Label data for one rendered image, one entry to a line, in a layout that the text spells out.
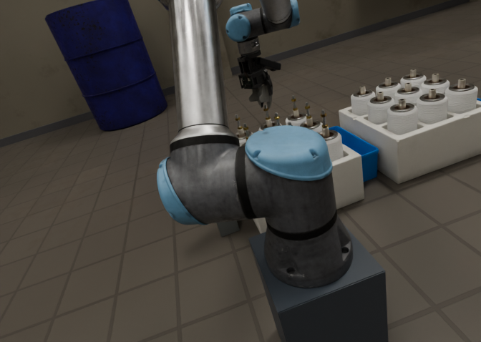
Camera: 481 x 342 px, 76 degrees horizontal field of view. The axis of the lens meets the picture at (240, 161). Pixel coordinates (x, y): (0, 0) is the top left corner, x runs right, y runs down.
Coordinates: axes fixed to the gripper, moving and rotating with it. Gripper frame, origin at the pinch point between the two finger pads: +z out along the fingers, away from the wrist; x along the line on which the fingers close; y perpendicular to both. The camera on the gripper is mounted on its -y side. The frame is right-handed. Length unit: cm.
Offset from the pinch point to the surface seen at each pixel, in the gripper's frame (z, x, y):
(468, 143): 27, 56, -40
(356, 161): 17.9, 35.9, -0.7
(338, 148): 12.8, 31.0, 1.7
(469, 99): 12, 55, -43
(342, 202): 32.2, 32.8, 5.2
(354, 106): 12.9, 17.5, -32.4
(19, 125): 19, -303, 63
